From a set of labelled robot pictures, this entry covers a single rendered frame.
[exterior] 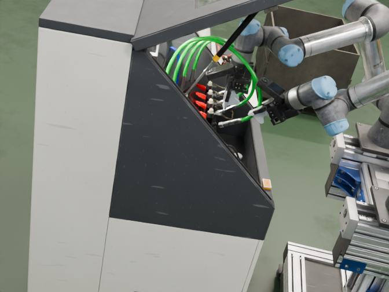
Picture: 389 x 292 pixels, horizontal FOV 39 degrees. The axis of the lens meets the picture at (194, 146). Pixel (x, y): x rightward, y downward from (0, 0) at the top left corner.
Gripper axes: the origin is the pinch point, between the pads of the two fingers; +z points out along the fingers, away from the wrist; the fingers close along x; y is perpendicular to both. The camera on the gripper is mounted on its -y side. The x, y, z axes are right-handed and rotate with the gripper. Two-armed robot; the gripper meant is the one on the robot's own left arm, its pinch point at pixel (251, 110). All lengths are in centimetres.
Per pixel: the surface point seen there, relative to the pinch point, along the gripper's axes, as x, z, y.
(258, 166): 2.1, 15.3, 22.7
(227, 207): -25.8, 9.9, 23.2
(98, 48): -43, -2, -46
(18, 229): -41, 156, 2
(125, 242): -50, 42, 16
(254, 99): 45, 40, 7
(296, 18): 291, 178, 7
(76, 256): -63, 58, 12
